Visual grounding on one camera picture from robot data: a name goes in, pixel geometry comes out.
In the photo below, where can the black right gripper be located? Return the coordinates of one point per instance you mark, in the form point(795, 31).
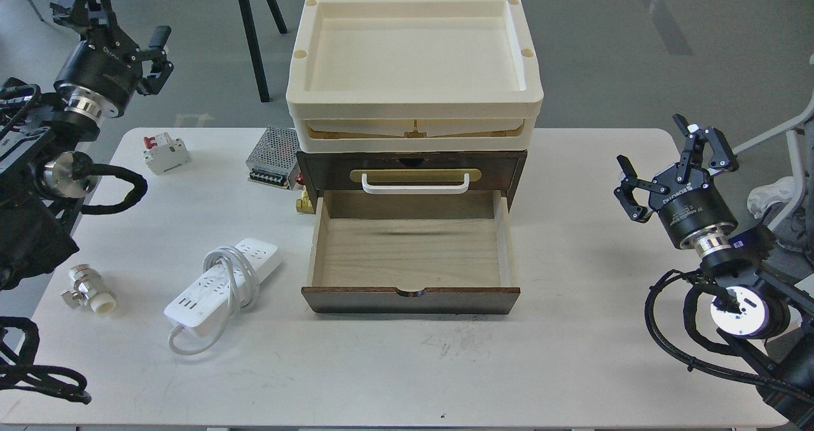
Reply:
point(693, 208)

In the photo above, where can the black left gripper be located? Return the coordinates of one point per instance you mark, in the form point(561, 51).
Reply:
point(93, 65)

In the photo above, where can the white power strip with cable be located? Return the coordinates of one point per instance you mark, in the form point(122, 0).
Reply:
point(230, 282)

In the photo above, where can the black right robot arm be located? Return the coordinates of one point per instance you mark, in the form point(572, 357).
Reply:
point(737, 305)

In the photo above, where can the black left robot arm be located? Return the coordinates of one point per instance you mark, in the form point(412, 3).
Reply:
point(45, 181)

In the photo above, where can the white cloth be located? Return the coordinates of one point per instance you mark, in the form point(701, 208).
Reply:
point(761, 198)

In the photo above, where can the metal mesh power supply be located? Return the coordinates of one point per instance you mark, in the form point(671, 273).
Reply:
point(273, 160)

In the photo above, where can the cream plastic tray stack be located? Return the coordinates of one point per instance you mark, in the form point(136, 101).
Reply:
point(414, 76)

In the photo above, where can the brass fitting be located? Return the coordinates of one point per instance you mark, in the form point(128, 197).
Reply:
point(304, 204)

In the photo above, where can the metal valve white fitting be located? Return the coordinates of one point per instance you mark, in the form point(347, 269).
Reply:
point(88, 289)

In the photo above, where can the open wooden drawer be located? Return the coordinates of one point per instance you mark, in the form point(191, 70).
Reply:
point(412, 254)

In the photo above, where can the white circuit breaker red switch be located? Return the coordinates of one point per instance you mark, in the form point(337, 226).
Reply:
point(163, 153)

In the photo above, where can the white drawer handle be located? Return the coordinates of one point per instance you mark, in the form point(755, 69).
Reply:
point(415, 189)

